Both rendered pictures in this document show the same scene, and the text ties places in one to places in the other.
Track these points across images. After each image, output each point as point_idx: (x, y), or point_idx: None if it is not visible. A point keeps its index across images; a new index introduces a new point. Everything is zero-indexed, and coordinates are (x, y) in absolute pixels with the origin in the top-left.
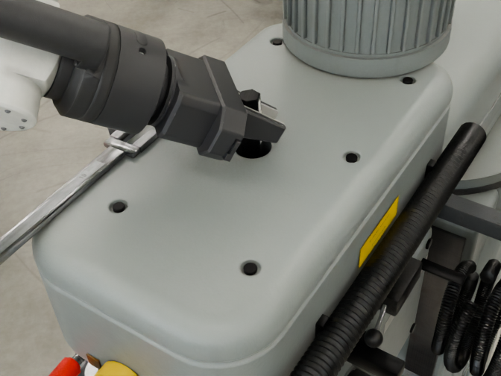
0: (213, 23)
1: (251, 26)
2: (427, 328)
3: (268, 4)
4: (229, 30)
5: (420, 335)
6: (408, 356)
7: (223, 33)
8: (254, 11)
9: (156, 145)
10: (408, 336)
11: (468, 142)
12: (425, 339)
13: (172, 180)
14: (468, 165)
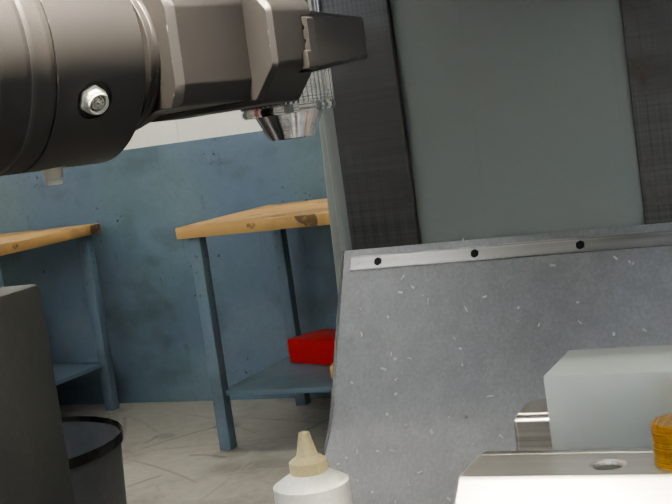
0: (138, 491)
1: (212, 483)
2: (663, 5)
3: (241, 456)
4: (171, 494)
5: (654, 47)
6: (646, 161)
7: (158, 500)
8: (216, 467)
9: None
10: (627, 86)
11: None
12: (669, 55)
13: None
14: None
